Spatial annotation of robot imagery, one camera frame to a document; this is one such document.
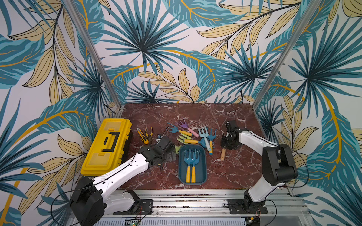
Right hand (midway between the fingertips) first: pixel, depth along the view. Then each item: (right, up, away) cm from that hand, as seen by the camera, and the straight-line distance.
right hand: (223, 144), depth 94 cm
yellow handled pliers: (-50, +4, +4) cm, 51 cm away
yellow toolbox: (-67, +1, -17) cm, 70 cm away
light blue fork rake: (-12, +6, +6) cm, 14 cm away
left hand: (-36, -5, -14) cm, 39 cm away
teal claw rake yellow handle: (-9, -4, -3) cm, 10 cm away
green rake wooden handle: (-31, -3, +1) cm, 31 cm away
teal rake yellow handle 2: (-20, -10, -6) cm, 23 cm away
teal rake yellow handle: (-24, -15, -12) cm, 31 cm away
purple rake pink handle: (-26, +13, +12) cm, 32 cm away
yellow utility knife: (-56, +5, +4) cm, 56 cm away
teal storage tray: (-16, -12, -6) cm, 21 cm away
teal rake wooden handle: (-2, -5, -6) cm, 8 cm away
